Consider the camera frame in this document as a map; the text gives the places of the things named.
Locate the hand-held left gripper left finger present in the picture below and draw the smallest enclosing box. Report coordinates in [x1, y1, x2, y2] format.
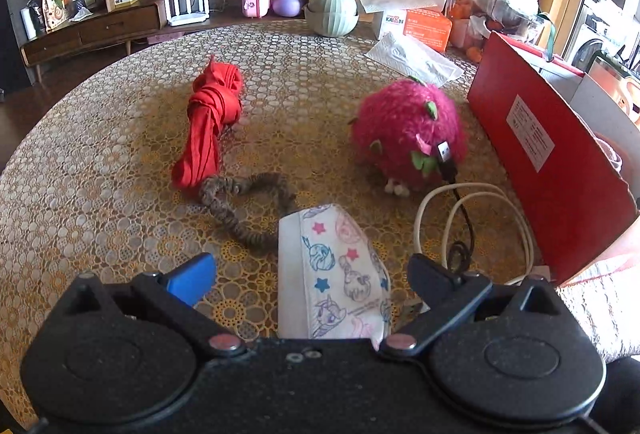
[49, 253, 247, 359]

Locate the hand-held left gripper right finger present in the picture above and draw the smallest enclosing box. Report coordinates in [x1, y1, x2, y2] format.
[378, 253, 590, 358]

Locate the brown hair scrunchie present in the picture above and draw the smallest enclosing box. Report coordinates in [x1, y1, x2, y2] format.
[199, 173, 296, 253]

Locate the white usb cable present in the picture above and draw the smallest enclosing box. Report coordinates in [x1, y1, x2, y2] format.
[400, 184, 537, 315]

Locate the printed face mask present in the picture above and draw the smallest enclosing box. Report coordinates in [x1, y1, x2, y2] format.
[277, 204, 393, 341]

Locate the black usb cable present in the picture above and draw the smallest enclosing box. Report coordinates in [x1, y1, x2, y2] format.
[434, 141, 477, 275]

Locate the red cardboard shoe box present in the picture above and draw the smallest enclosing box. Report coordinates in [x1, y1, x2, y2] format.
[467, 32, 640, 287]

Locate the pink plush toy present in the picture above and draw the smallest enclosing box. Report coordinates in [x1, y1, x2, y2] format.
[348, 76, 468, 199]

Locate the knotted red cloth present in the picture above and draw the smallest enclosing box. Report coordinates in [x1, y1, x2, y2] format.
[171, 55, 245, 191]

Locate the clear plastic tissue packet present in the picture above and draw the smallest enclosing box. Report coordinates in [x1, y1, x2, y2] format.
[364, 32, 465, 87]

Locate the orange white tissue box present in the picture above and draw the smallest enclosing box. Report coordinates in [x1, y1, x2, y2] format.
[372, 8, 453, 53]

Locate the white router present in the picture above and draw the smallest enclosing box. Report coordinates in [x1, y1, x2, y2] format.
[164, 0, 211, 26]

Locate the wooden tv cabinet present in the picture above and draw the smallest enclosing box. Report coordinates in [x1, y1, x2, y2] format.
[20, 0, 408, 80]

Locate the small orange desktop bin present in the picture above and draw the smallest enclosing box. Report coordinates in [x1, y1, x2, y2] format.
[589, 56, 640, 121]

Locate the green ribbon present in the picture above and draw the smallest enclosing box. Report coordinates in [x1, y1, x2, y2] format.
[537, 12, 557, 62]

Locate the plastic bag of fruit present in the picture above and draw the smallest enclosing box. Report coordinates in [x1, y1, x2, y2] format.
[445, 0, 546, 50]

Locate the green melon-shaped bowl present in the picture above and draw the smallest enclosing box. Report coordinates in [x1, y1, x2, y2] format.
[304, 0, 360, 37]

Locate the black cabinet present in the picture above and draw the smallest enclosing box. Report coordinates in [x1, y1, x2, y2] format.
[0, 0, 38, 90]

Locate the white paper roll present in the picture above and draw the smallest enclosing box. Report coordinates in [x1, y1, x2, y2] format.
[20, 8, 38, 40]

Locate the patterned paper bag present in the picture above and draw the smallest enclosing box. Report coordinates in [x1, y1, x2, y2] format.
[41, 0, 71, 33]

